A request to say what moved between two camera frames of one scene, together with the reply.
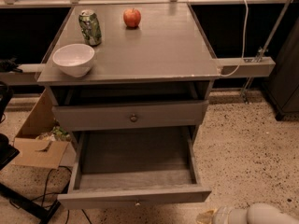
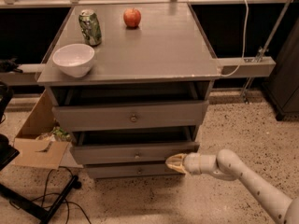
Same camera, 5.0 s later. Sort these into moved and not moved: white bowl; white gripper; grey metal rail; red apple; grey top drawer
Moved: white gripper
Not moved: white bowl; grey metal rail; grey top drawer; red apple
